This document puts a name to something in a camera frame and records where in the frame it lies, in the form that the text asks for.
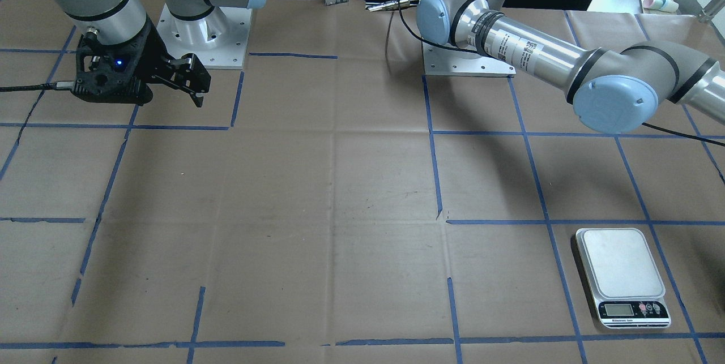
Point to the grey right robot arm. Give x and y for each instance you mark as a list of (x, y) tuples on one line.
[(195, 26)]

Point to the white digital kitchen scale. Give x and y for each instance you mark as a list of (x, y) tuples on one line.
[(624, 284)]

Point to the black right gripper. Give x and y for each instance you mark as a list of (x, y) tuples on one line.
[(152, 51)]

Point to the silver cable connector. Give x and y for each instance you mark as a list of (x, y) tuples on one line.
[(391, 5)]

